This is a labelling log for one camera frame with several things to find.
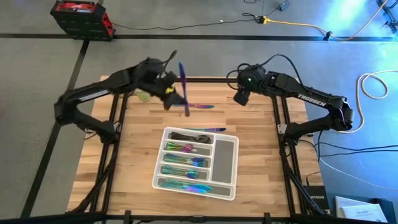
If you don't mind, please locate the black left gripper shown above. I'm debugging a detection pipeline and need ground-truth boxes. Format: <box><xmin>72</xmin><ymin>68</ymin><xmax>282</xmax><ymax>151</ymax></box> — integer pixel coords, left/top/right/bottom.
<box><xmin>146</xmin><ymin>70</ymin><xmax>187</xmax><ymax>111</ymax></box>

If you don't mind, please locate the iridescent table knife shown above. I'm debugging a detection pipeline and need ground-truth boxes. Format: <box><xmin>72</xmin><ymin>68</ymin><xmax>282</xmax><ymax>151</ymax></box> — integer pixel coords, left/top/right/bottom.
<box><xmin>160</xmin><ymin>180</ymin><xmax>214</xmax><ymax>194</ymax></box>
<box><xmin>174</xmin><ymin>103</ymin><xmax>216</xmax><ymax>110</ymax></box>
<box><xmin>178</xmin><ymin>61</ymin><xmax>191</xmax><ymax>118</ymax></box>
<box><xmin>185</xmin><ymin>127</ymin><xmax>227</xmax><ymax>133</ymax></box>
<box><xmin>159</xmin><ymin>179</ymin><xmax>214</xmax><ymax>194</ymax></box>

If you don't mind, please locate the spray bottle with yellow liquid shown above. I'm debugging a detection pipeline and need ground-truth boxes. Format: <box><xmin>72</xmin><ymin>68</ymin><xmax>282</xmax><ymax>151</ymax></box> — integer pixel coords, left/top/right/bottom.
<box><xmin>134</xmin><ymin>88</ymin><xmax>153</xmax><ymax>103</ymax></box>

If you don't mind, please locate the small iridescent teaspoon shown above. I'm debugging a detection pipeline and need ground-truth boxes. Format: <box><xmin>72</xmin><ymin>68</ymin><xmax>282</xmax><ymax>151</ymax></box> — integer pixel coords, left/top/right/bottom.
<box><xmin>165</xmin><ymin>142</ymin><xmax>193</xmax><ymax>152</ymax></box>
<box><xmin>164</xmin><ymin>142</ymin><xmax>192</xmax><ymax>152</ymax></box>

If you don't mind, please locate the large black spoon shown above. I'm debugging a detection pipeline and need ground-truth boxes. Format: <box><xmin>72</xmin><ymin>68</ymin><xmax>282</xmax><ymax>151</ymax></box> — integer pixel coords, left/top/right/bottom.
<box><xmin>170</xmin><ymin>132</ymin><xmax>215</xmax><ymax>144</ymax></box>

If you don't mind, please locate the iridescent spoon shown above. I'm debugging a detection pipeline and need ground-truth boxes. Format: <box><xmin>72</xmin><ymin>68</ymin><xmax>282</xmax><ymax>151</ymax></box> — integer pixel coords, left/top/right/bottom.
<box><xmin>163</xmin><ymin>154</ymin><xmax>206</xmax><ymax>167</ymax></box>
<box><xmin>164</xmin><ymin>142</ymin><xmax>197</xmax><ymax>154</ymax></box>
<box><xmin>164</xmin><ymin>154</ymin><xmax>208</xmax><ymax>168</ymax></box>

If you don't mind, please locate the white cutlery tray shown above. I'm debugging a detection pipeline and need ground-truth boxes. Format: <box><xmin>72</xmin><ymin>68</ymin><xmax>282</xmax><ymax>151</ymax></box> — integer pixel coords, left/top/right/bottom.
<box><xmin>151</xmin><ymin>126</ymin><xmax>240</xmax><ymax>202</ymax></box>

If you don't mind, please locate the black power plug block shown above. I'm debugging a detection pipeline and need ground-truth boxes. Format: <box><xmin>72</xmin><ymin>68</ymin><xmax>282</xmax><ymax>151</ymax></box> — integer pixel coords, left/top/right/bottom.
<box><xmin>242</xmin><ymin>12</ymin><xmax>266</xmax><ymax>26</ymax></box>

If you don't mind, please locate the black foot pedal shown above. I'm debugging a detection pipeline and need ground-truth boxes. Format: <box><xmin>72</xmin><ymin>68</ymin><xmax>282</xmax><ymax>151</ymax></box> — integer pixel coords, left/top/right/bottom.
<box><xmin>277</xmin><ymin>0</ymin><xmax>292</xmax><ymax>12</ymax></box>

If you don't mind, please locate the red and black tool case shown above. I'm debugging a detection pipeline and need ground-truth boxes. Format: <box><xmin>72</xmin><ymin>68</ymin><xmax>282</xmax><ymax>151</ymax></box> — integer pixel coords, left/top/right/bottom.
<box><xmin>50</xmin><ymin>0</ymin><xmax>116</xmax><ymax>42</ymax></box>

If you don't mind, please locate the black network router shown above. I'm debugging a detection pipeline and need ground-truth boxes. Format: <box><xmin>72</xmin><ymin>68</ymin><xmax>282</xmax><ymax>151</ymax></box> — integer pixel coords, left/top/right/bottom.
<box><xmin>303</xmin><ymin>185</ymin><xmax>330</xmax><ymax>212</ymax></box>

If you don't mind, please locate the black metal stand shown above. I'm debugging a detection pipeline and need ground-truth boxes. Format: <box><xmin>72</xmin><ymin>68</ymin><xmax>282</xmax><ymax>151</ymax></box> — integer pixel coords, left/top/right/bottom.
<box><xmin>376</xmin><ymin>0</ymin><xmax>398</xmax><ymax>34</ymax></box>

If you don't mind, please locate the white paper booklet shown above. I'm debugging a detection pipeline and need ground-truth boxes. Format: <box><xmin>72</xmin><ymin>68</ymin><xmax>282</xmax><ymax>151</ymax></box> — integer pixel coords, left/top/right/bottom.
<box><xmin>335</xmin><ymin>195</ymin><xmax>389</xmax><ymax>223</ymax></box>

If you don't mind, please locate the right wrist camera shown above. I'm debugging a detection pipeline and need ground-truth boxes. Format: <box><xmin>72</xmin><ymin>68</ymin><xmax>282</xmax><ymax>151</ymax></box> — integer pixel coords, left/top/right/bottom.
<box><xmin>233</xmin><ymin>89</ymin><xmax>251</xmax><ymax>107</ymax></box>

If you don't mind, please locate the yellow extension cord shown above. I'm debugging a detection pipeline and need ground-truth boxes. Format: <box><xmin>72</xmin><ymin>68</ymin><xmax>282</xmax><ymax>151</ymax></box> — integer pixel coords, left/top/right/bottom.
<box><xmin>262</xmin><ymin>0</ymin><xmax>389</xmax><ymax>42</ymax></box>

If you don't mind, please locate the cream coiled cable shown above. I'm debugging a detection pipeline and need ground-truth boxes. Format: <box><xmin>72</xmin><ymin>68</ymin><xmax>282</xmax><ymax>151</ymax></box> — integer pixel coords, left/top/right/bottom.
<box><xmin>337</xmin><ymin>70</ymin><xmax>398</xmax><ymax>134</ymax></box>

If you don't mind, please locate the thin white cable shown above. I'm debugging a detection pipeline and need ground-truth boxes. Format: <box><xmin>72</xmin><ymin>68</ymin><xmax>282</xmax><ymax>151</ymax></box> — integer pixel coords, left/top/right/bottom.
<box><xmin>317</xmin><ymin>155</ymin><xmax>398</xmax><ymax>191</ymax></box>

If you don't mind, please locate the black power cable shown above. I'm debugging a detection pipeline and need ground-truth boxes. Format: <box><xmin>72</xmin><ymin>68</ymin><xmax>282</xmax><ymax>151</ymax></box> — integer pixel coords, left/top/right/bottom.
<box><xmin>318</xmin><ymin>149</ymin><xmax>398</xmax><ymax>157</ymax></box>
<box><xmin>312</xmin><ymin>141</ymin><xmax>398</xmax><ymax>152</ymax></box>

